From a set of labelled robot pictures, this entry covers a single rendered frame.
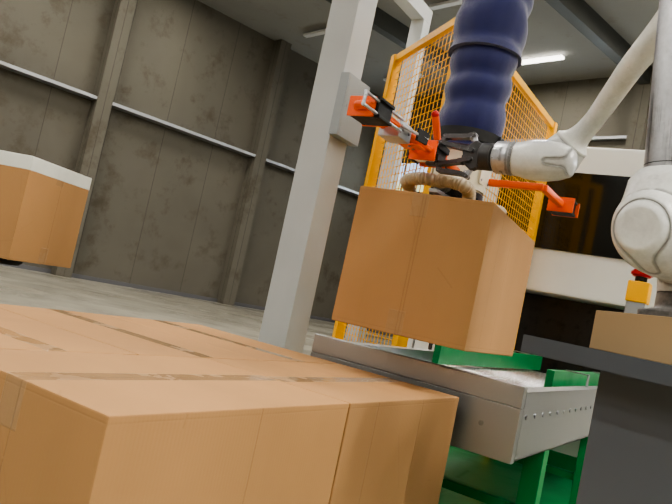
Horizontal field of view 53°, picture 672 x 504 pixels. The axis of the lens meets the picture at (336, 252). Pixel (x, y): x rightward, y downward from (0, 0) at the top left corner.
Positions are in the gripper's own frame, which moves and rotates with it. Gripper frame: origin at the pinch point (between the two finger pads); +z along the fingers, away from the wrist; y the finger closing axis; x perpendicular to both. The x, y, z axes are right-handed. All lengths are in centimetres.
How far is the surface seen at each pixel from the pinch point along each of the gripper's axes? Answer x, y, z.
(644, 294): 69, 24, -53
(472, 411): 14, 69, -23
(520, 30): 24, -48, -11
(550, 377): 88, 59, -24
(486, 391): 14, 63, -26
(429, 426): -10, 73, -21
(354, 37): 84, -76, 93
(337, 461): -52, 78, -21
